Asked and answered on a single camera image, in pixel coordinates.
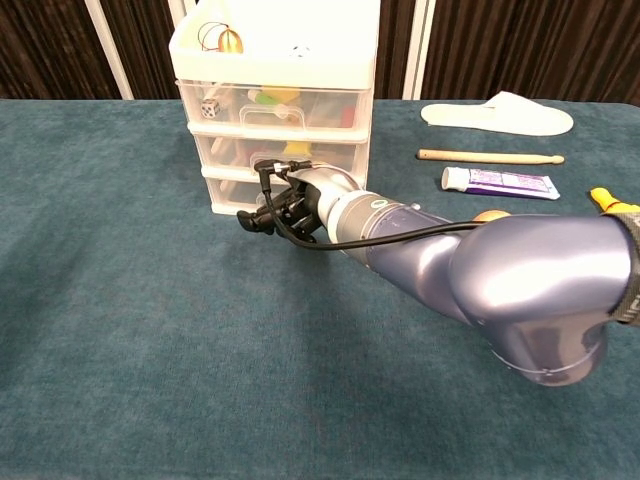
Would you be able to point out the purple white toothpaste tube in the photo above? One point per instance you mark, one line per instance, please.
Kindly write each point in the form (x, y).
(500, 181)

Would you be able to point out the wooden stick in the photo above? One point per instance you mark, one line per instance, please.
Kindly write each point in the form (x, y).
(490, 157)

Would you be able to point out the teal table cloth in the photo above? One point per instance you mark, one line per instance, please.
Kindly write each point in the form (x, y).
(200, 375)

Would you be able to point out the yellow toy block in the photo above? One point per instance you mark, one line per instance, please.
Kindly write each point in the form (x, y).
(282, 93)

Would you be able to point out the white slipper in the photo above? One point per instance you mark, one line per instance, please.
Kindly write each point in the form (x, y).
(500, 117)

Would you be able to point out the dark brown pleated curtain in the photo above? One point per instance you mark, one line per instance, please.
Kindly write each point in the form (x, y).
(50, 50)

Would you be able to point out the white plastic drawer unit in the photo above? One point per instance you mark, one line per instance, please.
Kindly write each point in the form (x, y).
(280, 65)

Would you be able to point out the clear drawer with die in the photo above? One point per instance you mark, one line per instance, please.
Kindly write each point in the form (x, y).
(330, 107)

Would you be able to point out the small white black-dotted object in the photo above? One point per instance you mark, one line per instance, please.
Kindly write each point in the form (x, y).
(300, 50)

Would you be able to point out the orange ball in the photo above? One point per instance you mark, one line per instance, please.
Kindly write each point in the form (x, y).
(492, 216)

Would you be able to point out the clear drawer with chick toy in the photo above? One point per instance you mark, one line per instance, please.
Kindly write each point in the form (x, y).
(345, 155)

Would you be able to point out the white die black dots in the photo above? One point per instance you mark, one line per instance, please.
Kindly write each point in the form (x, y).
(210, 109)

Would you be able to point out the yellow rubber toy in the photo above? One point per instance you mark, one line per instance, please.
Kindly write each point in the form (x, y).
(602, 197)

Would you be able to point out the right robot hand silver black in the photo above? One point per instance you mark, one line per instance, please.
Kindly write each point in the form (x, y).
(315, 195)

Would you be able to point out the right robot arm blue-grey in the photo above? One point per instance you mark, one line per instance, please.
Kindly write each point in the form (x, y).
(525, 275)

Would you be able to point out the white frame post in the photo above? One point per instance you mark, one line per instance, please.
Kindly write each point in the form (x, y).
(419, 50)
(176, 12)
(110, 50)

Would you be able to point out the green white toy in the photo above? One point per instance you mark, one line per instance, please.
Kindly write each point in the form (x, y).
(256, 96)

